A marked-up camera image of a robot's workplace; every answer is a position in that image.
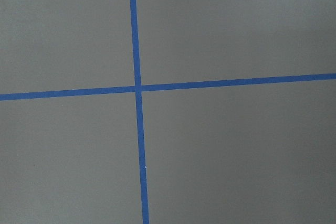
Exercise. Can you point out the blue tape strip crosswise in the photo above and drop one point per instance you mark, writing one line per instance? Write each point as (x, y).
(166, 86)

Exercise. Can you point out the blue tape strip lengthwise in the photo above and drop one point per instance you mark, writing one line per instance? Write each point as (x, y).
(139, 111)

